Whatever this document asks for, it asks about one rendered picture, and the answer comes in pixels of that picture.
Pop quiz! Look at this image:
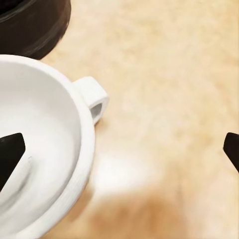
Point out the coffee cup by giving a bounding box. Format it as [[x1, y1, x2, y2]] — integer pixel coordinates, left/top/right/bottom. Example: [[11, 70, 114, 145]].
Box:
[[0, 54, 110, 239]]

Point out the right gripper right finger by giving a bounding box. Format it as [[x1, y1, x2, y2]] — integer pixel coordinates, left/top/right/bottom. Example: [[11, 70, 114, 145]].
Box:
[[223, 132, 239, 172]]

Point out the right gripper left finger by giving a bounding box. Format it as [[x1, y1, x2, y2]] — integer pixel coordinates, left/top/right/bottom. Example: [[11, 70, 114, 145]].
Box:
[[0, 132, 26, 192]]

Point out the electric kettle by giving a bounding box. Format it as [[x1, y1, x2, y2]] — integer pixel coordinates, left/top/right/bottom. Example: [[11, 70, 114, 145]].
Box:
[[0, 0, 72, 61]]

